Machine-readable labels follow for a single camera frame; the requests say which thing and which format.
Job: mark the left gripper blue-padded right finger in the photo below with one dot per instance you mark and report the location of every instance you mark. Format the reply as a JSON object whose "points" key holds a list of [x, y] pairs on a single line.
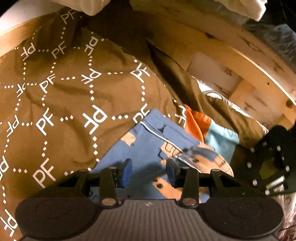
{"points": [[186, 178]]}

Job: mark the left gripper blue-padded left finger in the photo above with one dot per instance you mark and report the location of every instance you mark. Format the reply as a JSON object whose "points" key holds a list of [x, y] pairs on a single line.
{"points": [[112, 178]]}

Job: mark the blue pants with orange cars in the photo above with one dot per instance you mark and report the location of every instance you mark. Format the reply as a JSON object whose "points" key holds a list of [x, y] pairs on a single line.
{"points": [[149, 144]]}

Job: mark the white pink sleeve forearm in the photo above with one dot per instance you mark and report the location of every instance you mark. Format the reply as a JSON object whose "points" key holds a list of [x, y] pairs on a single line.
{"points": [[249, 9]]}

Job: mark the orange and blue bedsheet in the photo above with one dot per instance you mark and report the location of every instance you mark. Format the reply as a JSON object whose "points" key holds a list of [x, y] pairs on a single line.
{"points": [[214, 122]]}

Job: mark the brown PF patterned duvet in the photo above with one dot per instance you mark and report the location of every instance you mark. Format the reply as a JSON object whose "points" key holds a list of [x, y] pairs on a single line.
{"points": [[33, 158]]}

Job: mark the wooden bed frame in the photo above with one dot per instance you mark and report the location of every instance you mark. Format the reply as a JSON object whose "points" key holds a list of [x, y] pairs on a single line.
{"points": [[231, 57]]}

